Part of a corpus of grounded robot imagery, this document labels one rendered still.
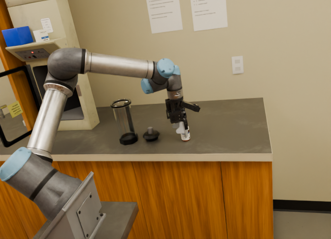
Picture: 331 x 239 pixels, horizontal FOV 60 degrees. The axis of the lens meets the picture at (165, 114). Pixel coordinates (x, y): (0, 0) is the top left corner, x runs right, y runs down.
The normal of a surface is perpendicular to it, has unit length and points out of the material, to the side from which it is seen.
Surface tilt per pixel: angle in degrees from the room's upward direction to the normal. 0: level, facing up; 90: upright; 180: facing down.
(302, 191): 90
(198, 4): 90
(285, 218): 0
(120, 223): 0
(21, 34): 90
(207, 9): 90
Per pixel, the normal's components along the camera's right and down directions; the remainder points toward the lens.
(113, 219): -0.15, -0.92
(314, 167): -0.25, 0.40
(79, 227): 0.96, -0.06
